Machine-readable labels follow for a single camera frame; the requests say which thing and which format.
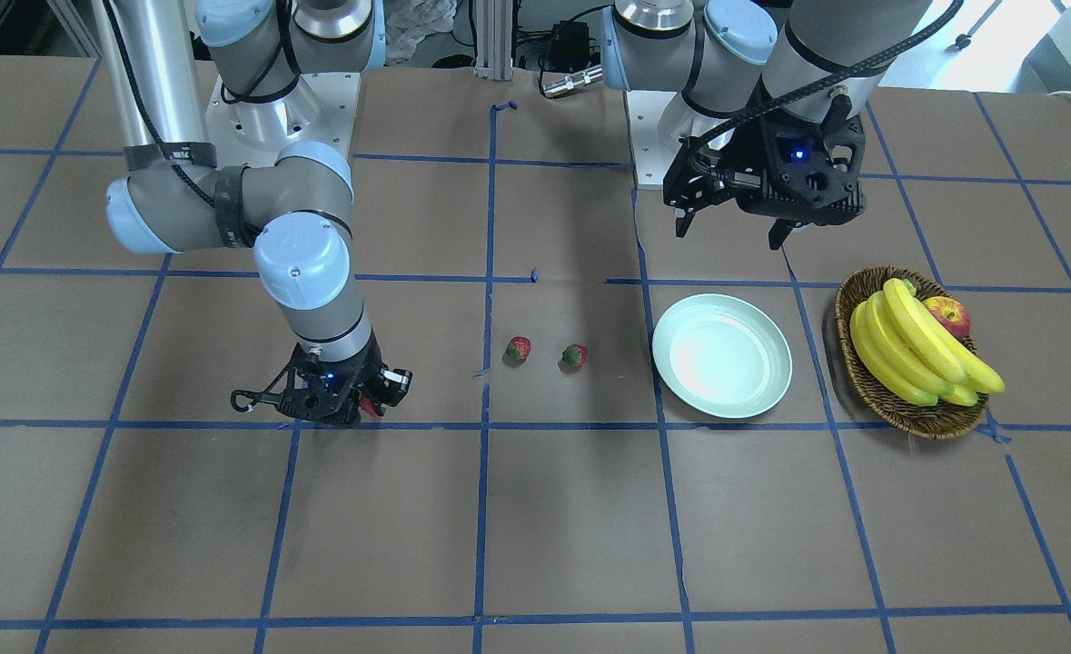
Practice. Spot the black power adapter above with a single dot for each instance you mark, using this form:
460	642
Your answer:
569	47

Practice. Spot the aluminium frame post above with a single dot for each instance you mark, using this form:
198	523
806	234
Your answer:
493	38

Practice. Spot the light green plate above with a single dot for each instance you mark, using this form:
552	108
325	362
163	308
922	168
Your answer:
722	356

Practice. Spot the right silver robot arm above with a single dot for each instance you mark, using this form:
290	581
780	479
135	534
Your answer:
295	215

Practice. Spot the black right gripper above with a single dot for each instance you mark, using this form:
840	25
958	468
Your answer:
364	371

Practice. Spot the red strawberry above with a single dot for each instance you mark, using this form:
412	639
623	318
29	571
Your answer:
370	407
518	349
574	356

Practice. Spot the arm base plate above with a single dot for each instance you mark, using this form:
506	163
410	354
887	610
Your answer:
335	104
657	122

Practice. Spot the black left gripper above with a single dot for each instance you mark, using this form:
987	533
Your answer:
743	153

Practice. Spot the red yellow apple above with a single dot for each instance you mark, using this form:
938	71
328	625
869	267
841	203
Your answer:
951	314

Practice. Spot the brown wicker basket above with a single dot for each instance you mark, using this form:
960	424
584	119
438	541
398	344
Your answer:
854	381

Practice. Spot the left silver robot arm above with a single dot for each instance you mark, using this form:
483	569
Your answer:
765	99

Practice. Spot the yellow banana bunch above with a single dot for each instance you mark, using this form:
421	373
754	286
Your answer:
912	355

